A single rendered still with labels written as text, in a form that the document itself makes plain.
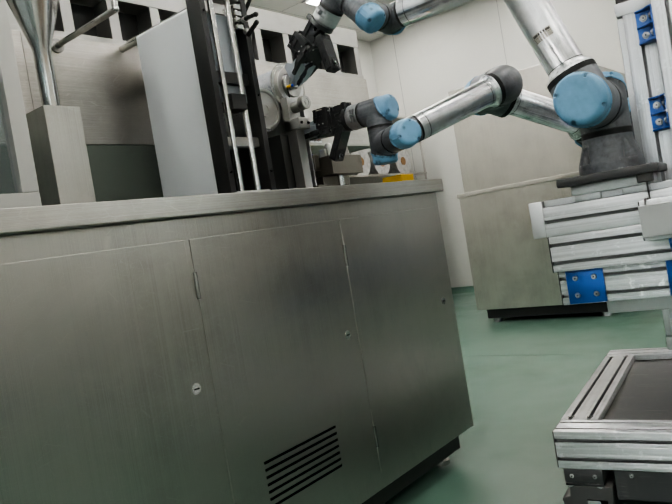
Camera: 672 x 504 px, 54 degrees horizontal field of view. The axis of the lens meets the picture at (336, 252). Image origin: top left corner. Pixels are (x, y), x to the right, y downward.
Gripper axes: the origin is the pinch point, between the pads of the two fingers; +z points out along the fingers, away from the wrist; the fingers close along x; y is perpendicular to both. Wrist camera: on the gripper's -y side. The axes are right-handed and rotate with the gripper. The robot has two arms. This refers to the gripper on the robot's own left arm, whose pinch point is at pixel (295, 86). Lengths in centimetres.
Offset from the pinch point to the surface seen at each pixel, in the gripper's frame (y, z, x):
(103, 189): 6, 43, 46
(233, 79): -7.0, -3.9, 32.6
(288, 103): -3.7, 3.9, 3.8
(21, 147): -30, 0, 96
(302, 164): -18.6, 14.9, 3.2
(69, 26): 42, 14, 48
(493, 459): -113, 57, -32
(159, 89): 15.4, 15.0, 33.6
